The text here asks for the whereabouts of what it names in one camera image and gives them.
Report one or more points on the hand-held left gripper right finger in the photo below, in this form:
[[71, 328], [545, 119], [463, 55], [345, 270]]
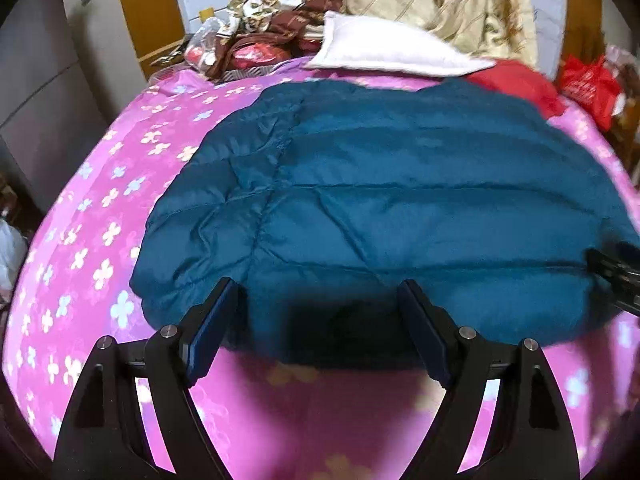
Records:
[[425, 332]]

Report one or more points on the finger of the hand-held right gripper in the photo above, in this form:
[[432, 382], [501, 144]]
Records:
[[630, 251], [617, 280]]

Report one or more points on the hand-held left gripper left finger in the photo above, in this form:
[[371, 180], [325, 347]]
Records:
[[210, 332]]

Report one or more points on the teal puffer jacket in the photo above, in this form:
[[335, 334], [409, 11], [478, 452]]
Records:
[[375, 200]]

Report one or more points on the pink floral bed sheet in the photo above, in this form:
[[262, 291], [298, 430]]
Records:
[[90, 240]]

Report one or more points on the red gift bag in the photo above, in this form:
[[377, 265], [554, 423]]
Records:
[[590, 85]]

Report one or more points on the red ruffled cushion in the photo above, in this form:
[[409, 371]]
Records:
[[520, 82]]

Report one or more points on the white plastic bag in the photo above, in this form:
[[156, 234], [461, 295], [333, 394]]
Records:
[[10, 255]]

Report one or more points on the white pillow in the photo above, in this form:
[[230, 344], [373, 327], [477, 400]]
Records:
[[380, 52]]

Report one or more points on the grey wardrobe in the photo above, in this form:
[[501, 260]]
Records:
[[60, 85]]

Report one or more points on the clear plastic bag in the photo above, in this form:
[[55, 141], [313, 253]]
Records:
[[207, 40]]

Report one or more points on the beige floral quilt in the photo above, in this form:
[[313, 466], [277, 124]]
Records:
[[450, 5]]

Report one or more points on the brown floral blanket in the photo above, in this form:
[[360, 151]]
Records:
[[270, 25]]

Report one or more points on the wooden door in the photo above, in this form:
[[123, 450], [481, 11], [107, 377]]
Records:
[[150, 15]]

